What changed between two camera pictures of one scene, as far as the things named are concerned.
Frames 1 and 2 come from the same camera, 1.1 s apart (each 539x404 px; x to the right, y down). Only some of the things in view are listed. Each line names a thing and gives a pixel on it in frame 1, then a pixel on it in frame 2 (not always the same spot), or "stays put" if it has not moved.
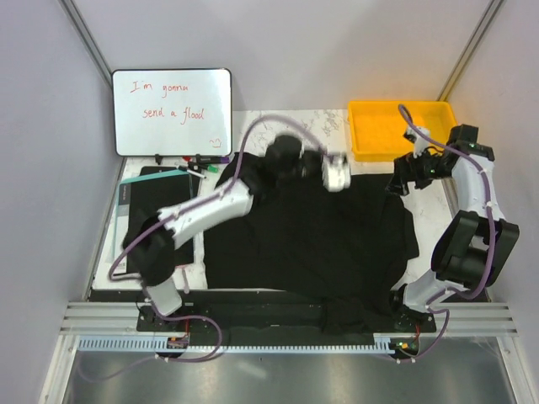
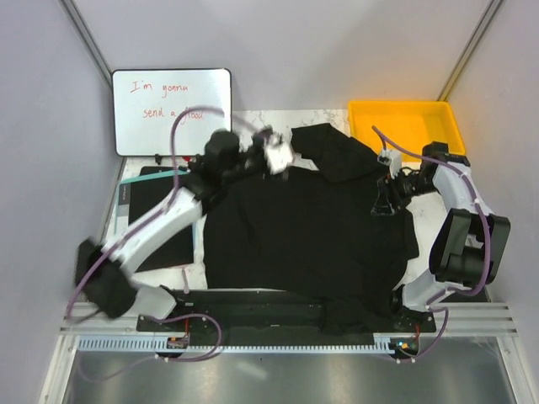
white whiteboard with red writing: x=178 y=112 stays put
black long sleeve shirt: x=346 y=244 stays put
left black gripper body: x=312 y=164 to x=253 y=163
